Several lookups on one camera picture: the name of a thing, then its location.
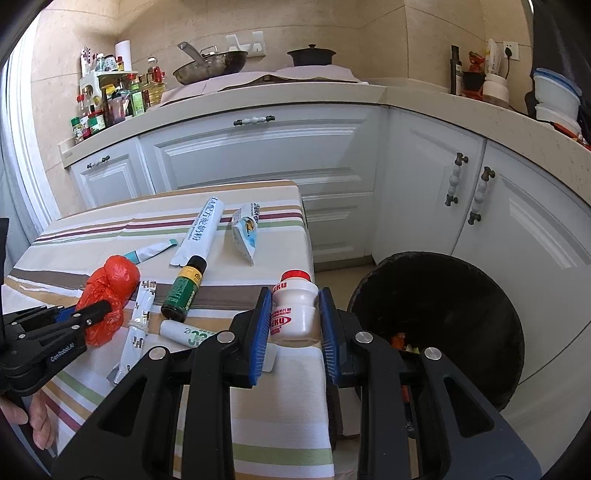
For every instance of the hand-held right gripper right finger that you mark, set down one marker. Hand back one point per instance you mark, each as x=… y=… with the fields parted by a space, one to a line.
x=328 y=337

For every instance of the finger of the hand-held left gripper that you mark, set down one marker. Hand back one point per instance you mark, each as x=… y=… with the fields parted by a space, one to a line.
x=67 y=314
x=92 y=314

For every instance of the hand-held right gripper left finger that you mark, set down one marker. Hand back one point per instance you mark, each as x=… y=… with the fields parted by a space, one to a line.
x=261 y=332

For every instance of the white bottle with red cap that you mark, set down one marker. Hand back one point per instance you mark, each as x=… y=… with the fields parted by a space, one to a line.
x=295 y=314

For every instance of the red plastic bag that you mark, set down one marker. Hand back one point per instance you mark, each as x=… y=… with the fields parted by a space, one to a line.
x=115 y=281

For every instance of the white sachet strip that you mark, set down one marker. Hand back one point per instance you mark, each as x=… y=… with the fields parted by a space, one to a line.
x=138 y=323

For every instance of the orange plastic bag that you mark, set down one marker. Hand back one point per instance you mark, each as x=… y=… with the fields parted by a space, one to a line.
x=398 y=342

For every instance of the white tube with green print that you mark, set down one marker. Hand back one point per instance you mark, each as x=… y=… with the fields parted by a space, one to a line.
x=180 y=331

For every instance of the white teal tube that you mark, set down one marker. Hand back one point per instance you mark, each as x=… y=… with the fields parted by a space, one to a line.
x=147 y=251

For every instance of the dark bottle with green label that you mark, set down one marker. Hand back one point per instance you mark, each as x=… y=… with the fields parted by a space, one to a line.
x=182 y=293

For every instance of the white and blue sachet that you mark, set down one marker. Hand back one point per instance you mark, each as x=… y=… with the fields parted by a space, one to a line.
x=244 y=230

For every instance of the long white packet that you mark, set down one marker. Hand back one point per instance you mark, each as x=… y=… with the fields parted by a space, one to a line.
x=198 y=230

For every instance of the black trash bin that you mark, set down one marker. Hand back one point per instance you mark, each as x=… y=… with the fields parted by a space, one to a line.
x=452 y=300

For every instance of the person's left hand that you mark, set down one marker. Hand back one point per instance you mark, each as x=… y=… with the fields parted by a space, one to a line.
x=41 y=424

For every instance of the striped tablecloth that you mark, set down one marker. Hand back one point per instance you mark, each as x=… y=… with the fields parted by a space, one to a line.
x=92 y=226

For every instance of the white cabinet with drawers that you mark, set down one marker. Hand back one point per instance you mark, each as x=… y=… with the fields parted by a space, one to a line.
x=254 y=157

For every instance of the group of condiment bottles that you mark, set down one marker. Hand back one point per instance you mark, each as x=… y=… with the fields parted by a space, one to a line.
x=134 y=97

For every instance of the white shelf rack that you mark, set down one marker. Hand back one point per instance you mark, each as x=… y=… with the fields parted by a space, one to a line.
x=99 y=79

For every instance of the paper towel roll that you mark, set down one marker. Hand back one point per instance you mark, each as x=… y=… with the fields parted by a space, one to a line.
x=122 y=55

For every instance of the white stove cover cloth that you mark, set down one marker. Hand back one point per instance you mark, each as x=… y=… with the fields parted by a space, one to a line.
x=314 y=74

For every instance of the steel wok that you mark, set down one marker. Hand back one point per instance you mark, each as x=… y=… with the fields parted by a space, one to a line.
x=212 y=67

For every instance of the black pot with lid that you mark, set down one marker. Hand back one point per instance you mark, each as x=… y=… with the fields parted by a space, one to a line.
x=311 y=56

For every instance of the dark olive oil bottle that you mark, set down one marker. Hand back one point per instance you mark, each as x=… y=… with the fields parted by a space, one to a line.
x=456 y=74

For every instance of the red and black kitchen gadget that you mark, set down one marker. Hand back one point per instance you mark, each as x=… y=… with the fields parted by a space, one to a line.
x=473 y=81

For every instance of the white jar with utensils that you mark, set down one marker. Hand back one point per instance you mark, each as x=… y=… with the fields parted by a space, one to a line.
x=495 y=90

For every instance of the white plastic container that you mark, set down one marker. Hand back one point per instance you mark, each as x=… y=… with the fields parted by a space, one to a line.
x=556 y=113

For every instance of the white paper packet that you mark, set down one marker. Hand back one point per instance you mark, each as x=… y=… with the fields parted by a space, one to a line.
x=494 y=57

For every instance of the white container with blue rim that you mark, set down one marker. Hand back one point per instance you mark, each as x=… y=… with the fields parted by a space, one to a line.
x=556 y=90

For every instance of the dark curtain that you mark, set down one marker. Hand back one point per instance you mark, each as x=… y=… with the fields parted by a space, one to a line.
x=554 y=41

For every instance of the white wall hook rack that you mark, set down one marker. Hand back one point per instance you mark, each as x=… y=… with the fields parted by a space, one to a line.
x=244 y=44

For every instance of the white wall socket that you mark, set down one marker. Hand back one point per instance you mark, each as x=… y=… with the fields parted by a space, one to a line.
x=511 y=50

